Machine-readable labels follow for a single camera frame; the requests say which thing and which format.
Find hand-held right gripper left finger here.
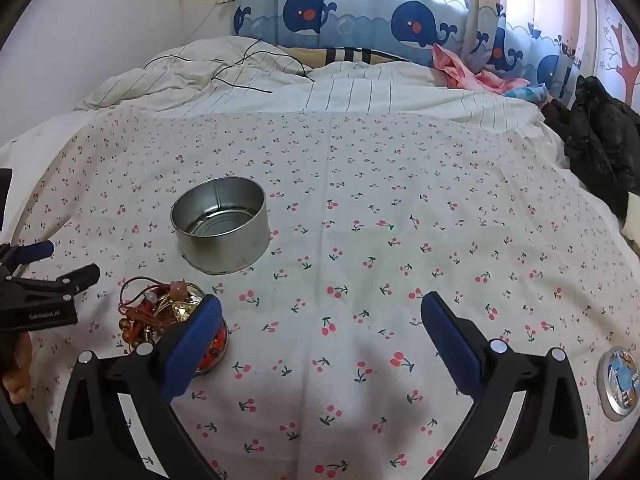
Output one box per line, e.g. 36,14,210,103
54,294,224,480

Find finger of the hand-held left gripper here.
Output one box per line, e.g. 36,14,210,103
0,262,101,307
0,240,56,275

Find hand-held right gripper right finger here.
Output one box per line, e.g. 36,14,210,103
420,291,591,480

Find shallow metal dish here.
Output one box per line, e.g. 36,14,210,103
190,317,230,377

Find pile of beaded jewelry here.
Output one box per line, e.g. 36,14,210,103
118,276,228,376

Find round metal tin can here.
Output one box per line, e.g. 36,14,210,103
170,176,269,275

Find person's left hand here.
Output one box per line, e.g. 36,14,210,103
2,332,33,404

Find plain white bed sheet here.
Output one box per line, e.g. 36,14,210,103
0,110,96,161

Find cherry print bed sheet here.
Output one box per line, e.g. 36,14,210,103
0,107,640,480

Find round tin lid blue label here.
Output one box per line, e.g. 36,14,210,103
597,345,640,422

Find black puffy jacket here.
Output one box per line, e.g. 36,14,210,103
542,76,640,221

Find white striped duvet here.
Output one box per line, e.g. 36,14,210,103
75,37,551,136

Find light blue cloth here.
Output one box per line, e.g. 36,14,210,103
502,84,548,103

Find pink cloth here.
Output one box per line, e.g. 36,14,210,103
432,42,531,93

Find beige pillow dark stripes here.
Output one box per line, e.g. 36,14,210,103
277,46,416,71

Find whale print curtain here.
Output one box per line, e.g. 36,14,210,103
462,0,586,101
232,0,473,68

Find thin black cable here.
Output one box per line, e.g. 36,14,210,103
142,37,316,95

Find coral tree wall sticker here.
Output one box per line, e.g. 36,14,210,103
602,5,640,91

